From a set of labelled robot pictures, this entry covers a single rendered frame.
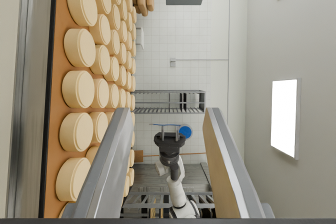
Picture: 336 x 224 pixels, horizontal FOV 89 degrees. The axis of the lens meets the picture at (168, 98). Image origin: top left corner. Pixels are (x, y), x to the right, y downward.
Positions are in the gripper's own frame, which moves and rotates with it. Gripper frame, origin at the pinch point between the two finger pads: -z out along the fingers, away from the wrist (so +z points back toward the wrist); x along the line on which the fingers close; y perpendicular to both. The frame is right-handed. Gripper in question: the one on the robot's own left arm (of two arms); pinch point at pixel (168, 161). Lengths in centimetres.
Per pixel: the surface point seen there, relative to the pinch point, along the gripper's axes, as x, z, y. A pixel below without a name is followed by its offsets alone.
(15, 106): -19.1, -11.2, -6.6
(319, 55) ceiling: 197, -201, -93
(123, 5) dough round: -10.8, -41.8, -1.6
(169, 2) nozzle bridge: 1, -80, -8
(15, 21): -19.8, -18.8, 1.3
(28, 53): -18.6, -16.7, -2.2
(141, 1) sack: -52, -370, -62
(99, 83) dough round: -11.0, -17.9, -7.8
